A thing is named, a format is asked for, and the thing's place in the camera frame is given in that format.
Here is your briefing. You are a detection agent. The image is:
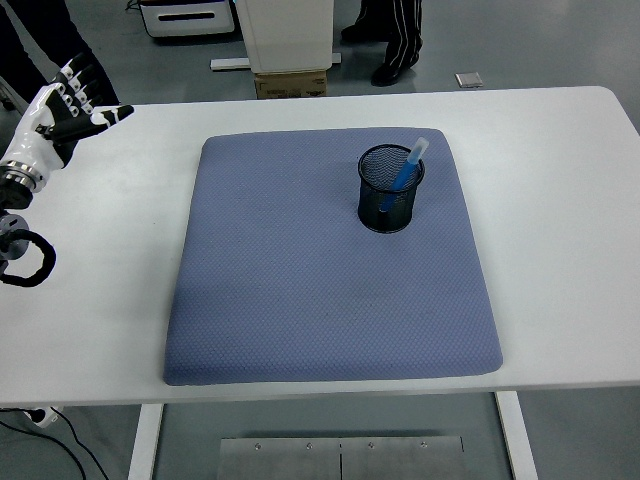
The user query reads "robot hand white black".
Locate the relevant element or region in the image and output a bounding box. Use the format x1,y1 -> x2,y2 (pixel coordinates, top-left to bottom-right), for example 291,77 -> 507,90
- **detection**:
0,53 -> 135,174

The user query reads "blue marker with clear cap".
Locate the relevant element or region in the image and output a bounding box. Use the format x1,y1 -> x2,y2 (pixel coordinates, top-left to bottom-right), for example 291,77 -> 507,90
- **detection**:
377,137 -> 431,214

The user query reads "black mesh pen holder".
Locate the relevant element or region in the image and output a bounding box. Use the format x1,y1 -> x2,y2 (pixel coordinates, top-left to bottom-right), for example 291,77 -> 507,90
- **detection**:
357,143 -> 426,234

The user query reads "person in plain dark trousers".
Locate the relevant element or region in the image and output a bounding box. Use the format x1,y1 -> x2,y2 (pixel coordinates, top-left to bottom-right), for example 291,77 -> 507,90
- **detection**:
0,0 -> 121,109

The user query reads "white appliance with black slot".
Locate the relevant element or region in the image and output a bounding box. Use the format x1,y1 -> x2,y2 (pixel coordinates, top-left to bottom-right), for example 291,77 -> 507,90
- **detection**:
139,0 -> 239,39

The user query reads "white cabinet base bar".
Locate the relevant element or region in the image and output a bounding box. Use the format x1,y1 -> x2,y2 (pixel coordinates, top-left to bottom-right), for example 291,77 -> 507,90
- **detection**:
209,51 -> 344,71

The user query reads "brown cardboard box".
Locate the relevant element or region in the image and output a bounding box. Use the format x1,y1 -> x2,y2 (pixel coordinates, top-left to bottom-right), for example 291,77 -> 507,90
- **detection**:
253,69 -> 329,101

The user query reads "white power strip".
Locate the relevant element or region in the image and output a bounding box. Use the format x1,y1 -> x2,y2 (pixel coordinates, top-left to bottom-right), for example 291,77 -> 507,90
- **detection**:
27,405 -> 64,430

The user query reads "white cabinet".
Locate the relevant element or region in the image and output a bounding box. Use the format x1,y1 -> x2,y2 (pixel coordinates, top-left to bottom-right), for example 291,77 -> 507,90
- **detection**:
238,0 -> 335,74

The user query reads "white table leg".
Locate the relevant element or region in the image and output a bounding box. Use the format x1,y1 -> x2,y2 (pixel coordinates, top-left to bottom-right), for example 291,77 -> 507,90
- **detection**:
127,403 -> 165,480
494,392 -> 540,480

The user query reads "blue-grey quilted mat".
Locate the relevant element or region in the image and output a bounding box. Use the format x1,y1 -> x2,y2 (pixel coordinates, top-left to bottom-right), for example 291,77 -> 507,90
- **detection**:
162,127 -> 504,387

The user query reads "person in white-striped dark trousers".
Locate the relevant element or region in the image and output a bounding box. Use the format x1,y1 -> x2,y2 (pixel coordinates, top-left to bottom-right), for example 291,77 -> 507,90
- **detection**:
341,0 -> 424,88

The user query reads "grey metal plate with screws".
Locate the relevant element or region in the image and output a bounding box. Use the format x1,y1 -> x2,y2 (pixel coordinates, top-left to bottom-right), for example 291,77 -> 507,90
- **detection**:
219,435 -> 466,480

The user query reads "thin black floor cable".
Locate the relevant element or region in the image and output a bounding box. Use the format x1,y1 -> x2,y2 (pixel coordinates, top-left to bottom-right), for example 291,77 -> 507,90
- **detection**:
0,407 -> 109,480

